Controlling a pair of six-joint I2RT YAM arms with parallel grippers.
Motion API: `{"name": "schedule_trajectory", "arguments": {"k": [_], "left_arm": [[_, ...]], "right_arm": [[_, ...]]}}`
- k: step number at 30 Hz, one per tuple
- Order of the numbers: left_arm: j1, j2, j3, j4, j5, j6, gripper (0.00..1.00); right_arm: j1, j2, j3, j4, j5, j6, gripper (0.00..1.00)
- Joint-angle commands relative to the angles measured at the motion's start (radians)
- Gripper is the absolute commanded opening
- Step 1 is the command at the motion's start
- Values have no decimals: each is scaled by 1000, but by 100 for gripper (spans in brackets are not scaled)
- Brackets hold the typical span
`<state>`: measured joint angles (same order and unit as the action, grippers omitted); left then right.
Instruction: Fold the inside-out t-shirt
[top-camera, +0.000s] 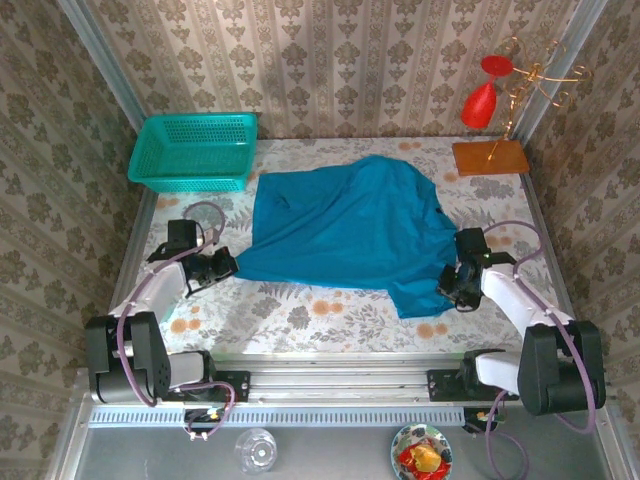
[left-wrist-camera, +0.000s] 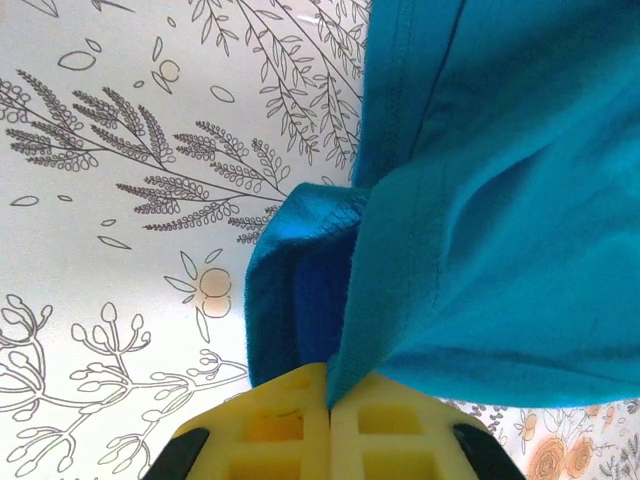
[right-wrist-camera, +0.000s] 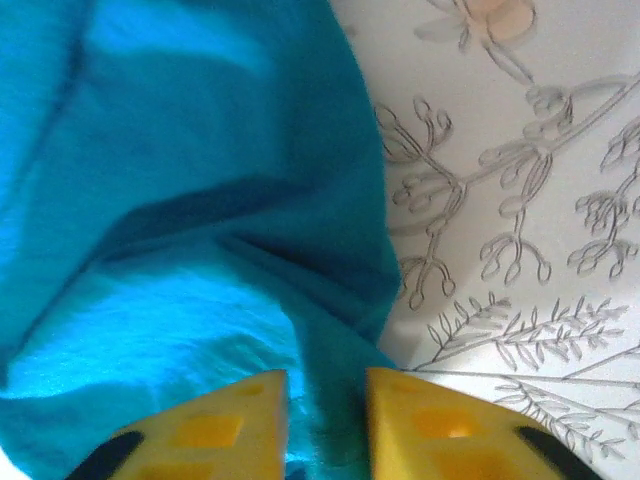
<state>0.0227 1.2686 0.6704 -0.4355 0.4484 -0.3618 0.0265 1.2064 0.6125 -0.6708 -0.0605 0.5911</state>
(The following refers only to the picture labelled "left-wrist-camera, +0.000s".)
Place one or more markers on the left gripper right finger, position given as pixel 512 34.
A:
pixel 400 440

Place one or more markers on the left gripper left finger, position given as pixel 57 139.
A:
pixel 280 440

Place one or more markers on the blue t-shirt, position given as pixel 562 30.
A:
pixel 500 225

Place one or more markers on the floral tablecloth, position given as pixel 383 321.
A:
pixel 100 250

